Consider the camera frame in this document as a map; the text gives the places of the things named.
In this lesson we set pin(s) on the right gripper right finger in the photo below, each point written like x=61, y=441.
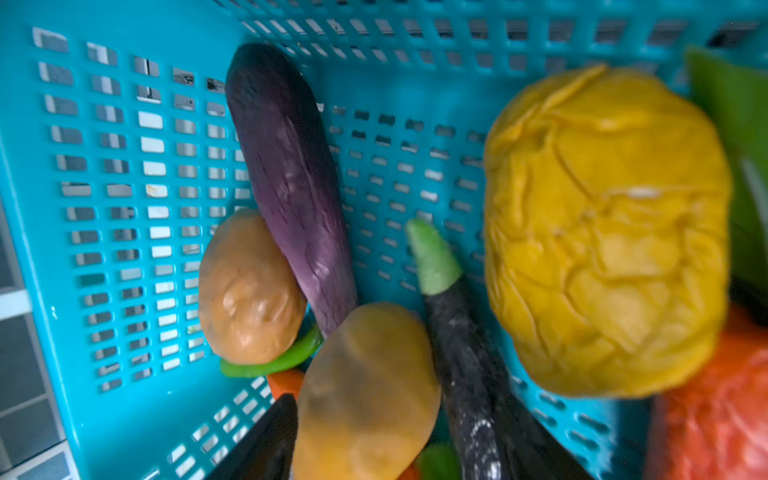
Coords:
x=528, y=450

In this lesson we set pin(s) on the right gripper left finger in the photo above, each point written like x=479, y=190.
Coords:
x=267, y=449

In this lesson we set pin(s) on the yellow mango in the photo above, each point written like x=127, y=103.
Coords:
x=370, y=398

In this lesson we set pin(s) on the dark eggplant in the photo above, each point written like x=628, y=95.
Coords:
x=461, y=355

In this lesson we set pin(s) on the green chili pepper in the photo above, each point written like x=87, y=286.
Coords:
x=301, y=350

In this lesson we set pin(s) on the brown potato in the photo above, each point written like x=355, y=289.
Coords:
x=251, y=307

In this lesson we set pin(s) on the orange carrot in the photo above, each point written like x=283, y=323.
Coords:
x=715, y=425

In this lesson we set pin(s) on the yellow bell pepper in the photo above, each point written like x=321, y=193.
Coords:
x=606, y=228

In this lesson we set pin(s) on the teal plastic basket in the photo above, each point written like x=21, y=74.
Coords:
x=119, y=159

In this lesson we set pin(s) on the purple eggplant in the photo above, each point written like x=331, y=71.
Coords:
x=293, y=176

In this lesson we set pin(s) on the green bell pepper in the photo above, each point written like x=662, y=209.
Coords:
x=735, y=99

